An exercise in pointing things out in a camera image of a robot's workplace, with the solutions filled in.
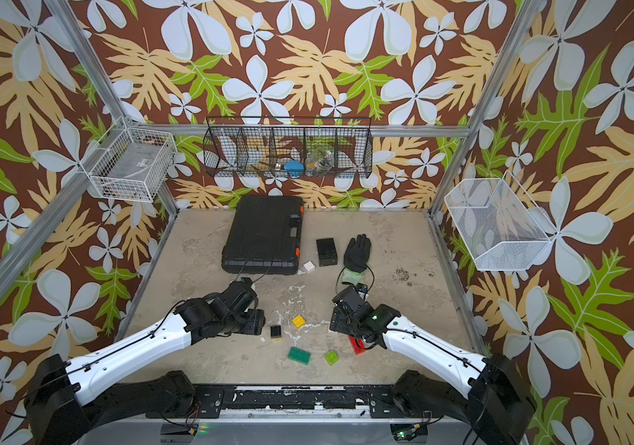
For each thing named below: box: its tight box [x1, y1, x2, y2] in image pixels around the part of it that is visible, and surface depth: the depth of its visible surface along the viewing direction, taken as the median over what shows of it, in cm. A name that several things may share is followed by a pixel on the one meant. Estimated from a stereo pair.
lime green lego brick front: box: [324, 350, 340, 367], surface depth 82 cm
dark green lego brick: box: [287, 346, 312, 366], surface depth 83 cm
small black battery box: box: [316, 237, 338, 267], surface depth 103 cm
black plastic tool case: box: [221, 195, 305, 276], surface depth 104 cm
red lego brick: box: [348, 335, 367, 356], surface depth 84 cm
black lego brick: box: [270, 325, 282, 339], surface depth 86 cm
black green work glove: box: [341, 233, 372, 286], surface depth 106 cm
